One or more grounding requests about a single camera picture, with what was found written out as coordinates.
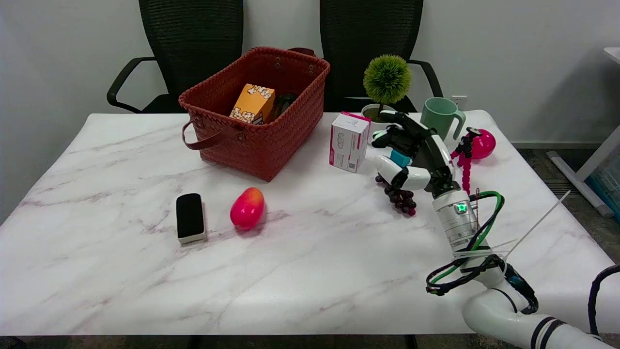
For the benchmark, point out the dark object in basket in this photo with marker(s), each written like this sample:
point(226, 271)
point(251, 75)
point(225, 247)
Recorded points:
point(283, 104)

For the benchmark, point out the black mesh office chair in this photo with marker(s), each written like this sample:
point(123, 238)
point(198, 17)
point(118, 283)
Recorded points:
point(193, 43)
point(368, 29)

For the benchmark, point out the dark purple grape bunch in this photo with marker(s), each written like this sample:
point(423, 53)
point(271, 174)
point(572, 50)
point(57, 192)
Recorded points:
point(404, 199)

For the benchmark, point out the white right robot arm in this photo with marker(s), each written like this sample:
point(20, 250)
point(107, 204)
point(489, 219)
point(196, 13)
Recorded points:
point(494, 310)

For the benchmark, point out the white zip tie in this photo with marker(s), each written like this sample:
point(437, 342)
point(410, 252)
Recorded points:
point(537, 225)

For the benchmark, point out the black whiteboard eraser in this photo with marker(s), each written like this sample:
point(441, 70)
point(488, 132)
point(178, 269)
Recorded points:
point(190, 216)

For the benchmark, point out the orange popcorn box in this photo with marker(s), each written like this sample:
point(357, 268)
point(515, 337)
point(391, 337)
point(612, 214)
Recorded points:
point(252, 104)

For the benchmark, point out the pink round ball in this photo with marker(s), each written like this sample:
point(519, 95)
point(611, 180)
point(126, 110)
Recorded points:
point(485, 143)

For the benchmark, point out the red woven basket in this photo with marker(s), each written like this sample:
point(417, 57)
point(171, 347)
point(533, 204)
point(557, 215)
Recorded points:
point(264, 140)

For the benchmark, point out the pink white carton box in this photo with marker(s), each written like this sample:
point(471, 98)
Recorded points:
point(348, 143)

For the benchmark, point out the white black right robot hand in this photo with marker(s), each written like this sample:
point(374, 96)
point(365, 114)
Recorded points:
point(428, 155)

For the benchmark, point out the green ball potted plant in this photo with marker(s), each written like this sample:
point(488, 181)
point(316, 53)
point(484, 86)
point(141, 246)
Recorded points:
point(386, 80)

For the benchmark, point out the red yellow mango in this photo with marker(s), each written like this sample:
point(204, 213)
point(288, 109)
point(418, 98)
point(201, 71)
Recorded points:
point(247, 208)

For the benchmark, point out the green ceramic mug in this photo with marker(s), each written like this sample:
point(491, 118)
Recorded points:
point(438, 116)

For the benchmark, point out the white side desk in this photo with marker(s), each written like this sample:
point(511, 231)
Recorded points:
point(581, 186)

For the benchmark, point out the white wall outlet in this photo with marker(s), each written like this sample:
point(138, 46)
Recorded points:
point(459, 100)

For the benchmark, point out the blue box under desk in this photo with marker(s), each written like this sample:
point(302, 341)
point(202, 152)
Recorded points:
point(609, 186)

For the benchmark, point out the teal cube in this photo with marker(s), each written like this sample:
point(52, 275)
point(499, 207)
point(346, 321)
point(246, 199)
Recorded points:
point(400, 158)

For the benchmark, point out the pink black flexible tripod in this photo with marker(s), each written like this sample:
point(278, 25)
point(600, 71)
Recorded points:
point(466, 167)

